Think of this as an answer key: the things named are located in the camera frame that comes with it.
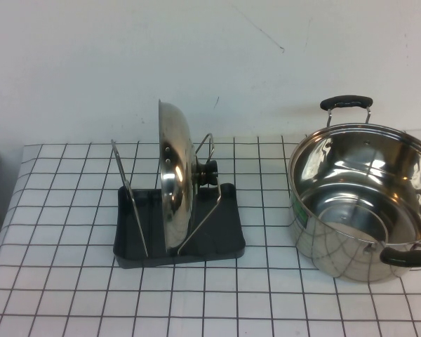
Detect stainless steel pot black handles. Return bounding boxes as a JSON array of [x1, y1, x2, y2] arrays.
[[288, 93, 421, 284]]

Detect stainless steel lid black knob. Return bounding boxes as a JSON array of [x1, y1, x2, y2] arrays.
[[156, 98, 220, 254]]

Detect white black-grid tablecloth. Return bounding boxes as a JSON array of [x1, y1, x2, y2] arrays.
[[0, 128, 421, 337]]

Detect black tray wire lid rack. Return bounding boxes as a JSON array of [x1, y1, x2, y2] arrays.
[[110, 132, 247, 270]]

